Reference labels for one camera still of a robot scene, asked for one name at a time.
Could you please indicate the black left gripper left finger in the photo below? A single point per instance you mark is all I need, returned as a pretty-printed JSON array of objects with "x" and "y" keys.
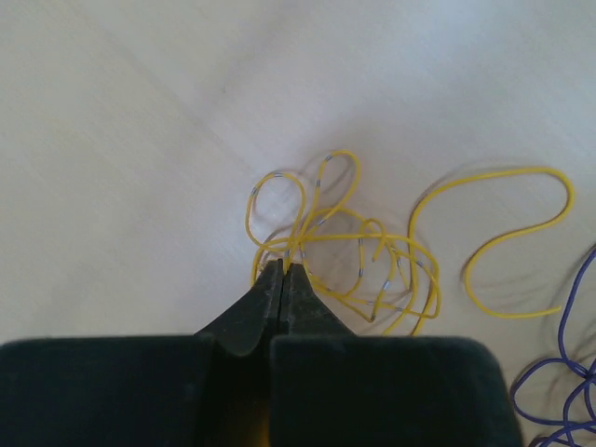
[{"x": 209, "y": 388}]

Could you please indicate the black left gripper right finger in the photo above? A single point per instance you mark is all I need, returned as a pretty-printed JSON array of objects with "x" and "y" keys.
[{"x": 345, "y": 390}]

